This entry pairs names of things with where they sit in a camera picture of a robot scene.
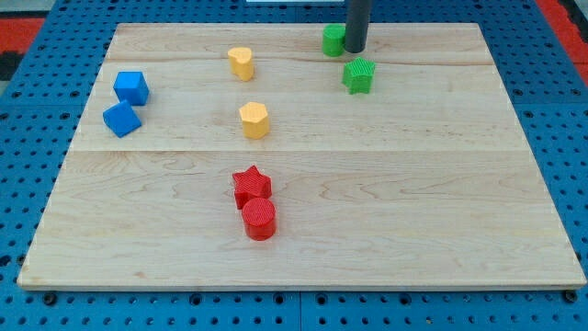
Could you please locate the green cylinder block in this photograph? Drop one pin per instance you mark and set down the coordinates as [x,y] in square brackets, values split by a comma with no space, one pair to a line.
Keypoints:
[333,40]

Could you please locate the yellow heart block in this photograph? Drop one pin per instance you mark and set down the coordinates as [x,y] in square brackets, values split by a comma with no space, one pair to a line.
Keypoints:
[241,62]

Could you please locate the red star block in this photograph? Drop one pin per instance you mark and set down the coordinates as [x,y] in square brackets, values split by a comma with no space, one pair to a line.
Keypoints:
[250,184]

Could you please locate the yellow hexagon block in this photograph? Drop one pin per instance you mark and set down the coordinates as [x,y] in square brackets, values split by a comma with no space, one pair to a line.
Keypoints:
[255,120]

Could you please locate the red cylinder block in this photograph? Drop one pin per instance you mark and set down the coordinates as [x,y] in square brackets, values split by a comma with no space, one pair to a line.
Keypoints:
[259,218]

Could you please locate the wooden board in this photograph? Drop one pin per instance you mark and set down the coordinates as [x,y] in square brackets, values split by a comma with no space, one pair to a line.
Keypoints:
[427,183]

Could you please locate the green star block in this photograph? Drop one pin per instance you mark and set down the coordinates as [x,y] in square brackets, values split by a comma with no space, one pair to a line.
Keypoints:
[358,76]

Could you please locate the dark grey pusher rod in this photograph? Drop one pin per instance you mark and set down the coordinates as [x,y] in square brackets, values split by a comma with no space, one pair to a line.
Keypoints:
[356,24]

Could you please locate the blue tilted cube block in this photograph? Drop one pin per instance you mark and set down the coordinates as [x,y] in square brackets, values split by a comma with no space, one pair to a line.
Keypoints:
[121,119]

